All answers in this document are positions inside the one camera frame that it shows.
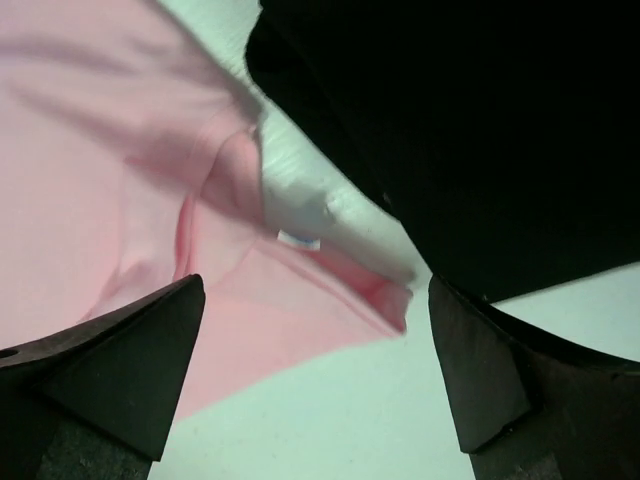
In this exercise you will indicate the pink t-shirt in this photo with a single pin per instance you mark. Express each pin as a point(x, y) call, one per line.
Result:
point(130, 160)

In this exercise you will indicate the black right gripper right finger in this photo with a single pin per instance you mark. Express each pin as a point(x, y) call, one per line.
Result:
point(527, 404)

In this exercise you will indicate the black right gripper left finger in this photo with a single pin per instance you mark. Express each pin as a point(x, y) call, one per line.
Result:
point(97, 401)

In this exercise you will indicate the black folded t-shirt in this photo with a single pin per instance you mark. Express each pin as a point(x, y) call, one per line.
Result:
point(502, 135)

